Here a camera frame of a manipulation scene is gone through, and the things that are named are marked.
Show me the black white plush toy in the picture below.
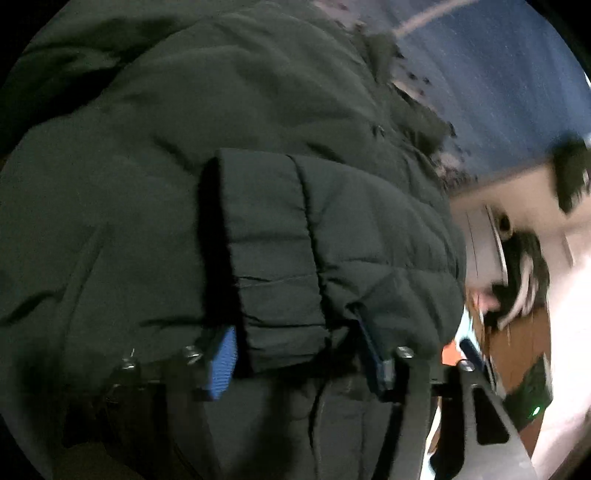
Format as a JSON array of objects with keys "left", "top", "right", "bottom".
[{"left": 493, "top": 210, "right": 514, "bottom": 242}]

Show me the colourful patchwork bed quilt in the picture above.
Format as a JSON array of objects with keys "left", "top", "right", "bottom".
[{"left": 426, "top": 306, "right": 486, "bottom": 461}]

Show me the black tote bag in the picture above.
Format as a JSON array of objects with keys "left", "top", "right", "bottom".
[{"left": 552, "top": 137, "right": 590, "bottom": 215}]

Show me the pile of dark clothes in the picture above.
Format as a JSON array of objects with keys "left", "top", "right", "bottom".
[{"left": 484, "top": 230, "right": 550, "bottom": 330}]

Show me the blue fabric wardrobe cover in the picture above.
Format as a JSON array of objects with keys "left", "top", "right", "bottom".
[{"left": 318, "top": 1, "right": 590, "bottom": 190}]

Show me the wooden headboard panel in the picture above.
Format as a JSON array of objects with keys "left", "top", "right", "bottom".
[{"left": 485, "top": 308, "right": 551, "bottom": 454}]

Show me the wooden wardrobe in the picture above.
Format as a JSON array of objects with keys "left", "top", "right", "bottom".
[{"left": 451, "top": 163, "right": 590, "bottom": 237}]

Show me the black padded winter jacket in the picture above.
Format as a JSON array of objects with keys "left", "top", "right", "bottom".
[{"left": 1, "top": 1, "right": 466, "bottom": 479}]

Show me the white drawer cabinet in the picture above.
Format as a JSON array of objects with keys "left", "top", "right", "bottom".
[{"left": 459, "top": 205, "right": 508, "bottom": 289}]

